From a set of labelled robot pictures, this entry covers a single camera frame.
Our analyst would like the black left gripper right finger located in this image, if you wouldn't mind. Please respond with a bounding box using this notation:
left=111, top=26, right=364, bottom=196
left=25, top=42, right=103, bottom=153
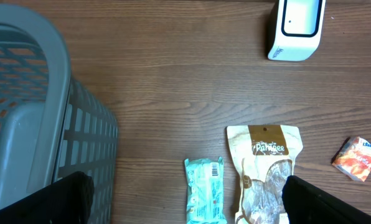
left=282, top=175, right=371, bottom=224

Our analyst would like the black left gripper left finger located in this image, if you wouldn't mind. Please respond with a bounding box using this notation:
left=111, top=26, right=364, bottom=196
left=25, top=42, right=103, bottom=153
left=0, top=171, right=95, bottom=224

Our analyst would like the beige snack pouch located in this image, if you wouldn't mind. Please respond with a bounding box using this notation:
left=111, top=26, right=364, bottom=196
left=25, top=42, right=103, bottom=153
left=227, top=125, right=303, bottom=224

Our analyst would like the orange snack packet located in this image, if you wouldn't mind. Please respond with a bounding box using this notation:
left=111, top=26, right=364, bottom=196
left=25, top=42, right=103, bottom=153
left=332, top=136, right=371, bottom=182

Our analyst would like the teal packet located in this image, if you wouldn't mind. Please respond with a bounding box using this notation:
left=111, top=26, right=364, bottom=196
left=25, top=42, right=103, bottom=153
left=184, top=157, right=227, bottom=224

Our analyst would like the white barcode scanner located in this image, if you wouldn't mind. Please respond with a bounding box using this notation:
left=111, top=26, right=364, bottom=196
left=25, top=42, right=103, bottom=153
left=266, top=0, right=326, bottom=62

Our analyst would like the grey plastic mesh basket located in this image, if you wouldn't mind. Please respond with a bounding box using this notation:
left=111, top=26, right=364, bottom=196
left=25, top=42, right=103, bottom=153
left=0, top=4, right=119, bottom=223

